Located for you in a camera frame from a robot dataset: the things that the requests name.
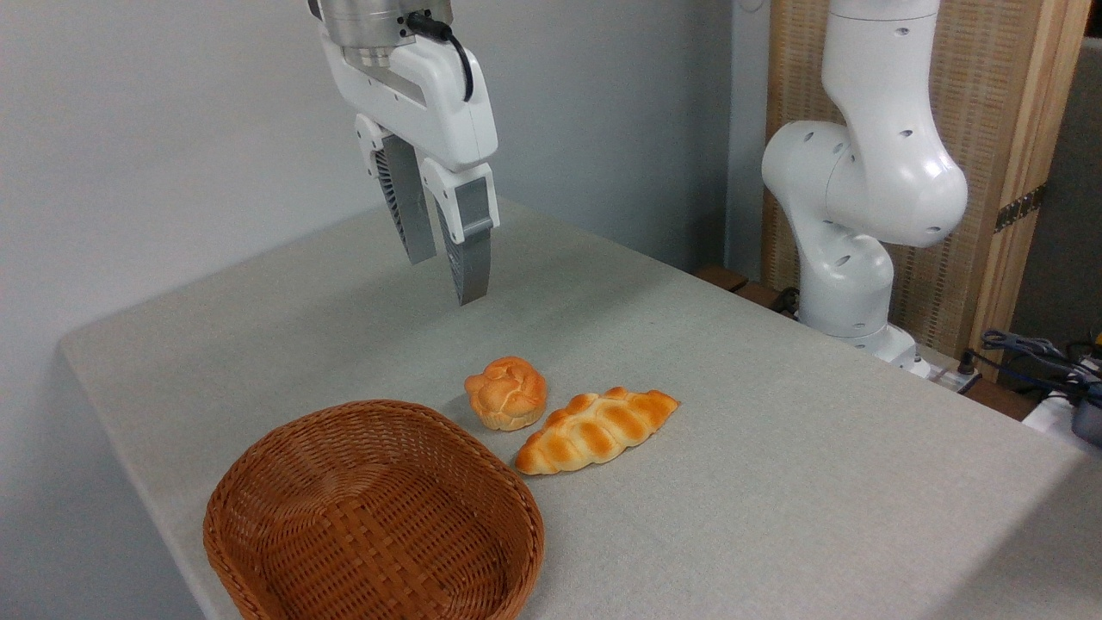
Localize grey tablecloth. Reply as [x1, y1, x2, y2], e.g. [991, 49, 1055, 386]
[59, 196, 1102, 620]

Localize white box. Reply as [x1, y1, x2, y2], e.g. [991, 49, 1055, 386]
[1023, 389, 1102, 459]

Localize round knotted bread roll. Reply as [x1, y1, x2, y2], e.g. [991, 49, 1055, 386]
[464, 356, 548, 431]

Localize metal screen hinge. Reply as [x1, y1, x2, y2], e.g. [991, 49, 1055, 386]
[994, 183, 1048, 234]

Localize dark grey device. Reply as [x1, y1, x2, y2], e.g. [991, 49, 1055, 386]
[1071, 394, 1102, 446]

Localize blue and black cable bundle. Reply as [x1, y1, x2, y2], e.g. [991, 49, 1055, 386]
[980, 328, 1102, 399]

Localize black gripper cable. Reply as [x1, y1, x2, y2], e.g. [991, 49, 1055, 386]
[405, 10, 476, 102]

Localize white power strip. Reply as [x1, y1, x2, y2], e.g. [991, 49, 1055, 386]
[911, 355, 982, 394]

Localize brown wicker basket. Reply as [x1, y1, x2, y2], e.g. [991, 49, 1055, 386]
[203, 399, 546, 620]

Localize long braided bread loaf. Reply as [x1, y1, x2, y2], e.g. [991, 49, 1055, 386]
[515, 387, 680, 476]

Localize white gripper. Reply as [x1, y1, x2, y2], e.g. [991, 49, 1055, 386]
[320, 24, 501, 307]

